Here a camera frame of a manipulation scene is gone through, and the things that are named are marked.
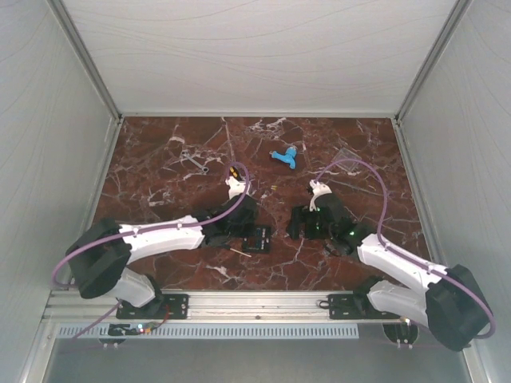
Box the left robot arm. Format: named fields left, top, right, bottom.
left=66, top=195, right=258, bottom=318

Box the aluminium front rail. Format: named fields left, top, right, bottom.
left=42, top=290, right=427, bottom=325

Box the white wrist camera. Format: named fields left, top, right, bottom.
left=309, top=180, right=332, bottom=211
left=225, top=176, right=250, bottom=199

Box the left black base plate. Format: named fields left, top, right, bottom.
left=116, top=293, right=189, bottom=320

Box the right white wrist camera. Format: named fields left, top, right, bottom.
left=309, top=180, right=332, bottom=211

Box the blue plastic faucet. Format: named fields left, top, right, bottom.
left=270, top=146, right=298, bottom=170

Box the black fuse box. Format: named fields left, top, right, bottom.
left=241, top=225, right=272, bottom=254

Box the slotted grey cable duct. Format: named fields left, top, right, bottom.
left=79, top=322, right=359, bottom=340

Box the clear fuse box lid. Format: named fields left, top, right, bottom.
left=332, top=148, right=361, bottom=172

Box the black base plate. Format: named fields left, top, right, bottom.
left=318, top=294, right=400, bottom=320
left=116, top=293, right=189, bottom=320

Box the silver wrench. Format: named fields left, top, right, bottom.
left=180, top=150, right=209, bottom=174

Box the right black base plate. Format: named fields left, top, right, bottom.
left=318, top=294, right=400, bottom=320

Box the yellow black screwdriver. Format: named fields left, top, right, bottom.
left=229, top=166, right=241, bottom=180

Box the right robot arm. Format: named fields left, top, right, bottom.
left=287, top=193, right=492, bottom=351

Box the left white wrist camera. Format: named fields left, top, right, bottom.
left=225, top=176, right=250, bottom=199

